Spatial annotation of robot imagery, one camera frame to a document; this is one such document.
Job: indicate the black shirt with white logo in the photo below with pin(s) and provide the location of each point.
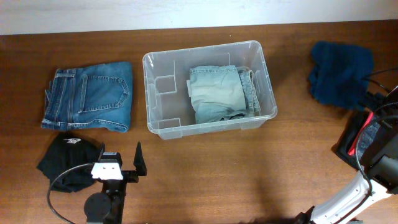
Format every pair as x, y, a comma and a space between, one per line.
65, 152

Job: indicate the folded dark blue shirt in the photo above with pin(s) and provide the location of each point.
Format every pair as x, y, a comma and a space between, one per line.
338, 75

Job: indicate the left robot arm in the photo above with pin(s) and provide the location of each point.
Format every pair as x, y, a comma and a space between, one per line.
107, 205

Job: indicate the folded blue denim jeans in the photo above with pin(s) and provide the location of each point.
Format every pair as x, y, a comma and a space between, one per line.
98, 96

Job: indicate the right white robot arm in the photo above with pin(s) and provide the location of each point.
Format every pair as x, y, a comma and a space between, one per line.
375, 180

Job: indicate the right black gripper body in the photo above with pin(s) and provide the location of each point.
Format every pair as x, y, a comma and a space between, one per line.
376, 101

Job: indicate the light wash jeans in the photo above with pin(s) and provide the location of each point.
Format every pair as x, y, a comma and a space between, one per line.
223, 93

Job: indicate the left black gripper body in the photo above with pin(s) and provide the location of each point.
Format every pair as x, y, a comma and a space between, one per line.
129, 177

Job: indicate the black garment with red band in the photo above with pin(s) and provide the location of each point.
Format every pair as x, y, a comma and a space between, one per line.
368, 145

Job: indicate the clear plastic storage bin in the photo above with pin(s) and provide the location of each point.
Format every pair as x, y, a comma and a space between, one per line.
170, 114

